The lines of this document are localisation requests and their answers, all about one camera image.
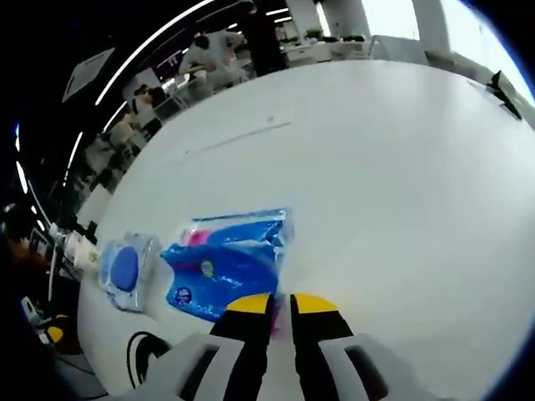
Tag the blue packet pink print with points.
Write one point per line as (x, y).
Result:
(225, 267)

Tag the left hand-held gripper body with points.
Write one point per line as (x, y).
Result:
(56, 332)

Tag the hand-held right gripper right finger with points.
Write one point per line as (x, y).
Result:
(313, 355)

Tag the pale blue wipes pack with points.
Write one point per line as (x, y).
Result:
(123, 269)

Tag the black clamp stand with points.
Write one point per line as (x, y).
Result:
(503, 94)

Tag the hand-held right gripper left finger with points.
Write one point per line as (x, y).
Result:
(246, 355)

